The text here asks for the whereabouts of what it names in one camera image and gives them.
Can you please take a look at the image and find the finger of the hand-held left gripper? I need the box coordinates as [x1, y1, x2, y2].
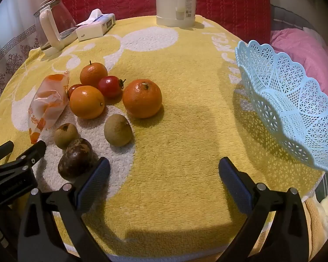
[0, 141, 14, 167]
[0, 140, 47, 176]

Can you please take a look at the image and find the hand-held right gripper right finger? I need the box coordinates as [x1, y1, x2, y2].
[218, 157, 310, 262]

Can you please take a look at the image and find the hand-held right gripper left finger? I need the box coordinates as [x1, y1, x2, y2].
[18, 157, 111, 262]

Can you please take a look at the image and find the dark purple passion fruit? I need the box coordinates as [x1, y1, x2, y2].
[57, 138, 94, 181]

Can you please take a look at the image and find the large reddish mandarin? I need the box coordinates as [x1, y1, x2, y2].
[122, 79, 163, 119]

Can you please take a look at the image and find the light blue lace basket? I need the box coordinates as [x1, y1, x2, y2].
[234, 40, 328, 173]

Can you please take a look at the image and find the small mandarin with dark stem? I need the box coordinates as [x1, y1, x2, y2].
[80, 60, 109, 87]

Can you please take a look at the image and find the smooth round orange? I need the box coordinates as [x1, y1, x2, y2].
[69, 85, 105, 120]

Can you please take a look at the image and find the yellow printed towel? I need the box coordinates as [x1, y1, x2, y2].
[0, 15, 328, 258]

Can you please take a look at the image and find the small red tomato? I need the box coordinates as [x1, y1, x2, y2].
[68, 84, 84, 99]

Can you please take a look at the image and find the patterned white curtain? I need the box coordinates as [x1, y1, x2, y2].
[0, 24, 36, 110]

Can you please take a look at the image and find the large red tomato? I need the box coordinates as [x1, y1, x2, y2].
[98, 76, 126, 99]

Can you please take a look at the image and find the white tissue box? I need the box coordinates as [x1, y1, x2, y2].
[76, 9, 116, 41]

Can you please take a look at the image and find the pink blanket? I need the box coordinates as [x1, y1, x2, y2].
[270, 28, 328, 115]

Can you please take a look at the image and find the grey quilted cushion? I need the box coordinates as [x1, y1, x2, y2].
[270, 4, 318, 30]

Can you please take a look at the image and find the white thermos jug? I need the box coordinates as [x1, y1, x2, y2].
[155, 0, 197, 28]

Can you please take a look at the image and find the glass kettle with cream handle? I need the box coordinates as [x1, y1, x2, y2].
[33, 0, 77, 58]

